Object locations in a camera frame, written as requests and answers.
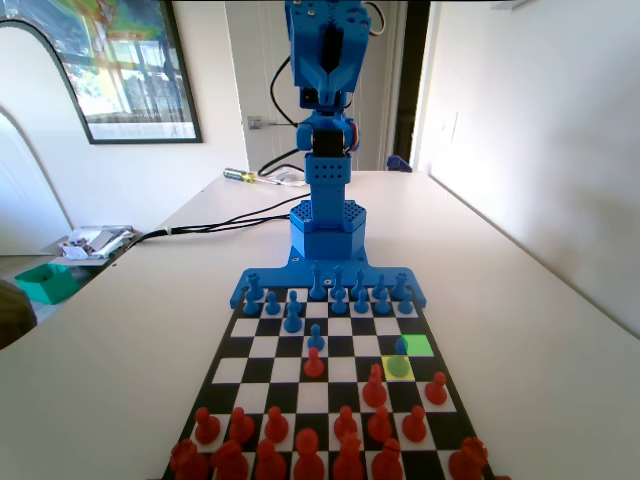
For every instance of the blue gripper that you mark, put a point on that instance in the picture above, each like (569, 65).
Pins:
(327, 75)

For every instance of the blue bishop chess piece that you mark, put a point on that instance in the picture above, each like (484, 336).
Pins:
(358, 285)
(398, 362)

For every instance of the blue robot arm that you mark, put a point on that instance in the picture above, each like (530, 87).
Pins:
(327, 210)

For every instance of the blue king chess piece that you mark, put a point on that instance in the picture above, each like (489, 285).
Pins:
(338, 279)

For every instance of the blue queen chess piece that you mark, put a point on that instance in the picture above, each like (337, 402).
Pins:
(316, 287)

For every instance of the blue rook chess piece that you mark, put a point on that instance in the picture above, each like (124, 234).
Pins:
(253, 286)
(398, 285)

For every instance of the blue pawn chess piece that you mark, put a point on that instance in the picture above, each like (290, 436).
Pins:
(293, 296)
(338, 304)
(405, 305)
(271, 306)
(250, 306)
(382, 304)
(361, 304)
(315, 341)

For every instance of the red pawn chess piece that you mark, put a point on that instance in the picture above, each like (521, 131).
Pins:
(436, 392)
(380, 426)
(414, 427)
(241, 427)
(276, 429)
(312, 367)
(345, 425)
(206, 430)

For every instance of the red queen chess piece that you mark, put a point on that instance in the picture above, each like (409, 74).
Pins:
(307, 457)

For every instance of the red king chess piece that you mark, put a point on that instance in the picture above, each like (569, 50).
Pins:
(348, 462)

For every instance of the red bishop chess piece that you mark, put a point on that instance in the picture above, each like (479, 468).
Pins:
(387, 465)
(271, 465)

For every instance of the white door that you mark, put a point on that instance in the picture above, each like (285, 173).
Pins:
(260, 75)

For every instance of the small blue printed object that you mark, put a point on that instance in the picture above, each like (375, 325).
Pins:
(398, 163)

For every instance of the small white device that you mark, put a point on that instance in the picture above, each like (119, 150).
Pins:
(286, 176)

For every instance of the dark framed picture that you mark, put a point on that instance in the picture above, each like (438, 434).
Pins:
(135, 75)

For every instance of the black and white chessboard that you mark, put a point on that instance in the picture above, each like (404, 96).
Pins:
(345, 345)

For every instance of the pile of papers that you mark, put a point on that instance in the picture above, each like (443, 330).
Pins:
(95, 242)

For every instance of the white arched panel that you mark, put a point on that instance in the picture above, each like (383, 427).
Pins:
(25, 80)

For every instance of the green plastic box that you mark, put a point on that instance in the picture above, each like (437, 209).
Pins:
(47, 285)

